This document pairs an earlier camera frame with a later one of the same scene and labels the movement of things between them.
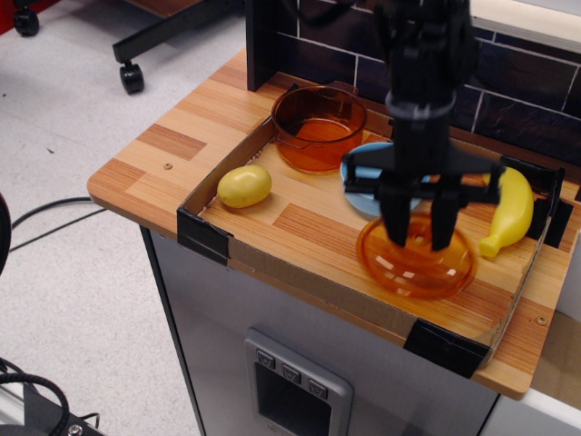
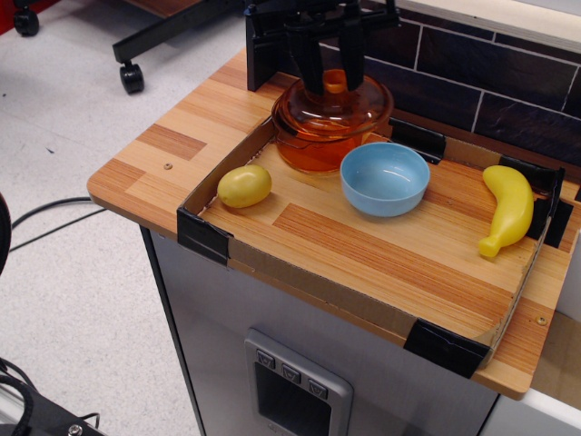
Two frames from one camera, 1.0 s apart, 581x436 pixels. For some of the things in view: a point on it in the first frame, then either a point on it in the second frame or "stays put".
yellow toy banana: (514, 211) stays put
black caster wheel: (26, 23) stays put
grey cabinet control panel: (292, 392) stays put
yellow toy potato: (244, 185) stays put
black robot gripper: (422, 163) → (304, 22)
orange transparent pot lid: (416, 269) → (337, 113)
